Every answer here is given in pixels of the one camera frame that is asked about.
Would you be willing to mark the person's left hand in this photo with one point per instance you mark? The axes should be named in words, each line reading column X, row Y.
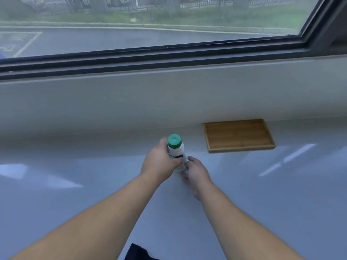
column 157, row 162

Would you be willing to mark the person's right hand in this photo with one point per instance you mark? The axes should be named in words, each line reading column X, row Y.
column 199, row 178

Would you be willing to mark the white bottle green cap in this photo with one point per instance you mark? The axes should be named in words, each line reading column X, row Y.
column 174, row 142

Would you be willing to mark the wooden tray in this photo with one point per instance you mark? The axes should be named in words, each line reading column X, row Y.
column 238, row 135

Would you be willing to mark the dark blue cloth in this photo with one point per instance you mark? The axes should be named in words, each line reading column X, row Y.
column 138, row 254

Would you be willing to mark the person's left forearm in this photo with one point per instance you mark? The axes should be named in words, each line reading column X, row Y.
column 95, row 219

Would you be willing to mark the person's right forearm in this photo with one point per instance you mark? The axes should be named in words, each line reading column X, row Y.
column 244, row 227

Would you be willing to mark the dark window frame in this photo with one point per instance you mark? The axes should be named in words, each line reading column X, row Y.
column 162, row 58

